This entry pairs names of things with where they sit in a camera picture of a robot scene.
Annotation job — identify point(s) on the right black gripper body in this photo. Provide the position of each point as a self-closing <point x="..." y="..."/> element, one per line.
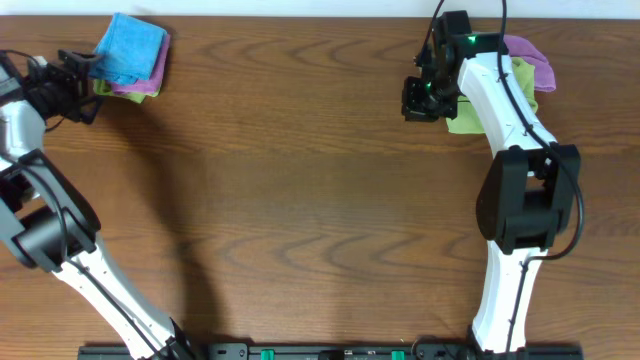
<point x="417" y="100"/>

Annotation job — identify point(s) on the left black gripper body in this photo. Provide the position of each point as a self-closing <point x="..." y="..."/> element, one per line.
<point x="76" y="84"/>

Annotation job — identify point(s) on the green cloth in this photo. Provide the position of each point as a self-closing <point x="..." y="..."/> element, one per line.
<point x="467" y="121"/>
<point x="102" y="88"/>

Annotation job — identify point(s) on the blue microfiber cloth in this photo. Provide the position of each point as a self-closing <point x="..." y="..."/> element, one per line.
<point x="128" y="50"/>

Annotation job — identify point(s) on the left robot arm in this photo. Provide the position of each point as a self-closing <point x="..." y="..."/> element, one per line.
<point x="47" y="223"/>

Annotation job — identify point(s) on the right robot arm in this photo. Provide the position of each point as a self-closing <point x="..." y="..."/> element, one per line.
<point x="530" y="208"/>

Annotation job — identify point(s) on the folded green cloth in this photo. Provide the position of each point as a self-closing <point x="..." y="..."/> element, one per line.
<point x="102" y="88"/>

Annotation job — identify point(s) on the folded purple cloth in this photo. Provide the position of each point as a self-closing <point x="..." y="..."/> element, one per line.
<point x="141" y="89"/>

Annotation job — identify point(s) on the crumpled purple cloth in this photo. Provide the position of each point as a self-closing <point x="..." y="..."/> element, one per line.
<point x="544" y="77"/>

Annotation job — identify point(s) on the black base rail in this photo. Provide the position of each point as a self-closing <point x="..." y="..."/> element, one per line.
<point x="330" y="352"/>

